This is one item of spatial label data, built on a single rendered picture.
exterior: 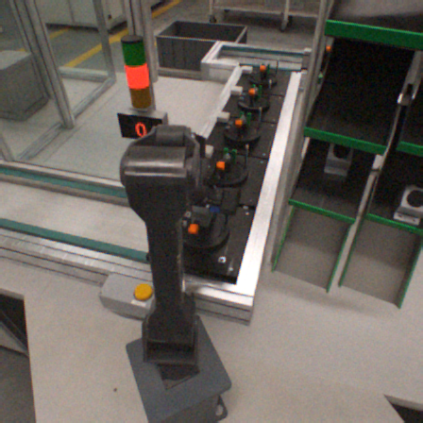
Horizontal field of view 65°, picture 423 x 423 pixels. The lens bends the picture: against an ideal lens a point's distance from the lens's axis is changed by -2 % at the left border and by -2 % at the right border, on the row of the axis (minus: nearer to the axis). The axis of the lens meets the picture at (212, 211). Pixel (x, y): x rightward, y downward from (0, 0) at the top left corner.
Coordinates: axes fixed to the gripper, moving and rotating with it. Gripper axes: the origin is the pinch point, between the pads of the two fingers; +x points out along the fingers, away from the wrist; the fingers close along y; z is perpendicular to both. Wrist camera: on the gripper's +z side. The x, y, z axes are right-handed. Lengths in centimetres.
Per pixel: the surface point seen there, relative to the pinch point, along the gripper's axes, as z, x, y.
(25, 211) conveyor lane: -12, 12, 59
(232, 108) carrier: 50, 49, 8
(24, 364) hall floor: -84, 73, 86
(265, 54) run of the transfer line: 107, 94, 5
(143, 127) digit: 14.3, -5.4, 18.0
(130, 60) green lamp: 24.1, -18.7, 18.8
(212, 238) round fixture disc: -8.5, 5.3, -3.5
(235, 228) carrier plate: -4.1, 10.9, -8.1
